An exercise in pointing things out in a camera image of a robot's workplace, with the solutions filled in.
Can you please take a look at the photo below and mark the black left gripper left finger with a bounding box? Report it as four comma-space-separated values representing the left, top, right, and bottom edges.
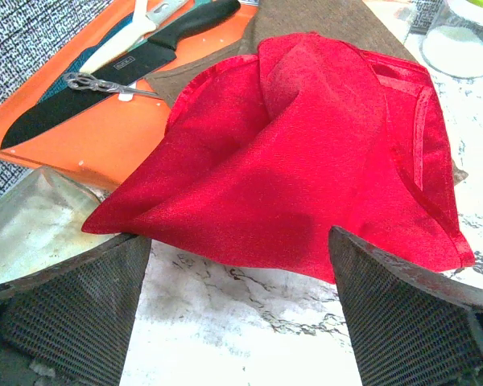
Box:
0, 234, 151, 385

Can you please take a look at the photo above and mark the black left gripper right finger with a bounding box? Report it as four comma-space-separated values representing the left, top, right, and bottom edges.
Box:
328, 226, 483, 385

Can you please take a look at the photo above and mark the metal baking tray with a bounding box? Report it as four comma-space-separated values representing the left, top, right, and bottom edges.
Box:
0, 167, 114, 284

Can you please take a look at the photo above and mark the red cloth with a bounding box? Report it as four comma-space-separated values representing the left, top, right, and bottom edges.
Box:
82, 33, 475, 283

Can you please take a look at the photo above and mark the clear glass jar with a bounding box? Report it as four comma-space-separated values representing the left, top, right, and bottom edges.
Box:
420, 0, 483, 79

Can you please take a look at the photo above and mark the brown felt cloth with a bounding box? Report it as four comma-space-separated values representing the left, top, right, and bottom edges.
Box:
136, 1, 468, 192

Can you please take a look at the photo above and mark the white handled knife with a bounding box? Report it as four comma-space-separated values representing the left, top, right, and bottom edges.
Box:
79, 0, 186, 74

